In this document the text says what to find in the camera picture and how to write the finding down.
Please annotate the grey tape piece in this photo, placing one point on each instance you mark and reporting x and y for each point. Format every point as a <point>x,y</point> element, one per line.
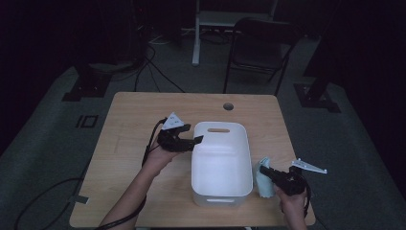
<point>79,199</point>

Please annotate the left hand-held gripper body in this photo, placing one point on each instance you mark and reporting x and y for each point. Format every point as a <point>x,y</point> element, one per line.
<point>172,140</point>

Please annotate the black folding chair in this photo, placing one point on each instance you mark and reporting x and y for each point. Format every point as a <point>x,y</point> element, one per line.
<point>261,48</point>

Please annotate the black stand base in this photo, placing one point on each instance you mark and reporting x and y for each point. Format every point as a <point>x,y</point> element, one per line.
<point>87,86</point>
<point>314,99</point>

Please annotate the light blue cloth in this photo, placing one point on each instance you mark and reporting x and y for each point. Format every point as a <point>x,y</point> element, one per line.
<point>264,188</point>

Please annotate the white metal desk frame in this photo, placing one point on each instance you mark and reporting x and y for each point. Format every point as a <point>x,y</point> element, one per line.
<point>196,38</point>

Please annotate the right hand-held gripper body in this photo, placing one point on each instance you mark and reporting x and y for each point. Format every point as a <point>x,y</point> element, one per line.
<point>292,183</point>

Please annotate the person's left hand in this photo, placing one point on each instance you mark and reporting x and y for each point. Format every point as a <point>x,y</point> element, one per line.
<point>159,158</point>

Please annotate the white plastic basket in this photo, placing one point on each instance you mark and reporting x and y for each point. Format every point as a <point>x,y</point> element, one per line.
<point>221,163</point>

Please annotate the person's right hand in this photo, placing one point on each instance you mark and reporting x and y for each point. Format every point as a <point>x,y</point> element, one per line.
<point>292,206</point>

